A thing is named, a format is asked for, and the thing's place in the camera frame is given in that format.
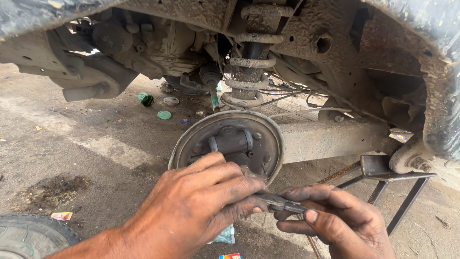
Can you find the muddy coil spring strut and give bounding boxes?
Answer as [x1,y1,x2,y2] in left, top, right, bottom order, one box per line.
[220,3,294,111]

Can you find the dusty engine gearbox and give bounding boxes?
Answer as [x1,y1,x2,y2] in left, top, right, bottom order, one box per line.
[88,9,218,80]

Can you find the grey brake wheel cylinder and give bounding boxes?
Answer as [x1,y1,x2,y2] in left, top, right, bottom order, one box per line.
[208,126,254,154]

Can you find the round brake backing plate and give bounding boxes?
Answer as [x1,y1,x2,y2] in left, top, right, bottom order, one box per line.
[168,109,285,186]

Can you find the dusty exhaust muffler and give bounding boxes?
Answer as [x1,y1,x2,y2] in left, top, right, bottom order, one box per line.
[50,66,123,102]

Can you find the drive shaft with rubber boot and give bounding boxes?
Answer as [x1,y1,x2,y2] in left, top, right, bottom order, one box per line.
[199,64,224,113]

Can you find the metal jack stand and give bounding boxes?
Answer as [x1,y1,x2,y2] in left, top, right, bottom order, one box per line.
[298,154,438,259]

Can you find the grey brake cable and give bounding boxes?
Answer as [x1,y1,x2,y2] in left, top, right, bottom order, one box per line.
[268,106,353,119]

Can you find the person's right hand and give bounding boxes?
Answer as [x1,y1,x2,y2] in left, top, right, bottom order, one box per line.
[273,183,396,259]

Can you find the muddy car body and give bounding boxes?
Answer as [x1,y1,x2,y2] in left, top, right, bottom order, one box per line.
[0,0,460,170]

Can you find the person's left hand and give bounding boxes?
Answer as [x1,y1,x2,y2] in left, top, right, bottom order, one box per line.
[124,151,269,259]

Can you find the teal plastic bag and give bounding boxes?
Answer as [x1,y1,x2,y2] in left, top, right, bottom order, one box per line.
[208,224,236,245]

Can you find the grey metal pliers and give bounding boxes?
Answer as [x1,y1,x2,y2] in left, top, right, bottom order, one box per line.
[252,192,310,215]

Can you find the muddy rear axle beam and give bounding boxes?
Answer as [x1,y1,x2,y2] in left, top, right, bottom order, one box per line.
[280,118,400,165]

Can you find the green plastic cup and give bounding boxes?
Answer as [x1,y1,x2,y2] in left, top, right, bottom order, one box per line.
[138,92,155,108]

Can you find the black rubber tire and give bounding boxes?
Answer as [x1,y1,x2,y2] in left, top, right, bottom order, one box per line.
[0,214,82,259]

